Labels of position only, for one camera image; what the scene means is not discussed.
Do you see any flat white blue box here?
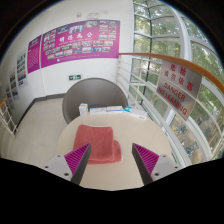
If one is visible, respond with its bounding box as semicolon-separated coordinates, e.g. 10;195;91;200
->
106;105;125;115
89;106;108;116
123;105;148;120

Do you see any coral pink towel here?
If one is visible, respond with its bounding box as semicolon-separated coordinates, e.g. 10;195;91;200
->
72;124;123;165

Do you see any white railing with orange handrail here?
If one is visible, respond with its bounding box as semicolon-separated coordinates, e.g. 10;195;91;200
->
116;52;224;168

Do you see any large magenta photo poster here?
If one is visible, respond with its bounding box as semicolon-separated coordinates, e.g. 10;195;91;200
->
40;19;121;69

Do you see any white stair railing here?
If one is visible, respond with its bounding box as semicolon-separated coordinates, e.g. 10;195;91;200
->
0;98;18;136

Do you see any grey round shell chair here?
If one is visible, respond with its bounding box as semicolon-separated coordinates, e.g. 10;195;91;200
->
61;77;129;125

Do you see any narrow magenta text poster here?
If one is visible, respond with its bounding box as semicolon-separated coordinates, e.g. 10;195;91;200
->
27;34;43;74

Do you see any white photo notice board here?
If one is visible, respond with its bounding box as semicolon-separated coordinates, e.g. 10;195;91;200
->
8;69;18;101
16;49;28;88
4;83;12;108

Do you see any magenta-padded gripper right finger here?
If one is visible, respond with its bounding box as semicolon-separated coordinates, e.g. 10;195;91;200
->
131;142;183;187

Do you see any silver red-lettered warning sign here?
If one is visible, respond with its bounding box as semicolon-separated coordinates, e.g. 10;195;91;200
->
155;59;203;121

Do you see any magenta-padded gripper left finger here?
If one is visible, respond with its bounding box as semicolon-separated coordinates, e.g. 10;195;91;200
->
43;143;92;186

